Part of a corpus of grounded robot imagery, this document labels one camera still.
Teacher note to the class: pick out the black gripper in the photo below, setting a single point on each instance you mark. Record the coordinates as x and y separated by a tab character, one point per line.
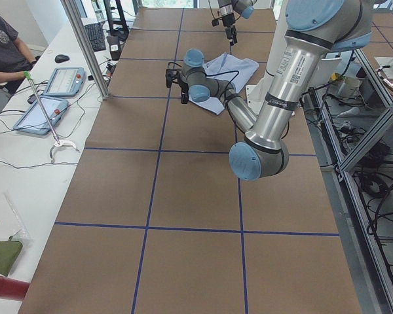
229	20
183	87

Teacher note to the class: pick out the light blue striped shirt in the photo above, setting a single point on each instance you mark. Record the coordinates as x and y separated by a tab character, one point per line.
230	68

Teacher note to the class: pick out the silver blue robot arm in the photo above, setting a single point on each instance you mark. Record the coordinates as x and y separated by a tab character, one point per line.
225	14
315	28

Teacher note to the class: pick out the black keyboard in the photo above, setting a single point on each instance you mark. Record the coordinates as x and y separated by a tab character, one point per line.
95	36

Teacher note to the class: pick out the upper blue teach pendant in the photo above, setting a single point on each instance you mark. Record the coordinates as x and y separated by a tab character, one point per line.
65	82

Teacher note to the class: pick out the blue teach pendant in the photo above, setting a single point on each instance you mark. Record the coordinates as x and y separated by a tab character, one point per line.
33	120
65	82

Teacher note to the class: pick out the black computer mouse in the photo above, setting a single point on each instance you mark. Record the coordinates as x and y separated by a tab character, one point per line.
60	58

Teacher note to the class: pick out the brown paper table cover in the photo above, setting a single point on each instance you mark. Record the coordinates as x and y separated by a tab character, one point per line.
155	221

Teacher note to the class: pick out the lower blue teach pendant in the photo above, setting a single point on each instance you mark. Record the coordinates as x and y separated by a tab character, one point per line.
33	120

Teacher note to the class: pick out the person in grey shirt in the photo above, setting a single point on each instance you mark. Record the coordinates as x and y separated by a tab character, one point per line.
15	57

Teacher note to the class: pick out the green pouch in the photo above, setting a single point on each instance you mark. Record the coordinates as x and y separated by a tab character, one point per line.
9	252

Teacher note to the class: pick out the red cylinder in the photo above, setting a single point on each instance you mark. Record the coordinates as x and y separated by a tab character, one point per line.
11	289

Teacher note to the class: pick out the grey aluminium post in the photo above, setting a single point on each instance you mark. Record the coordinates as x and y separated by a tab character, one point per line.
76	22

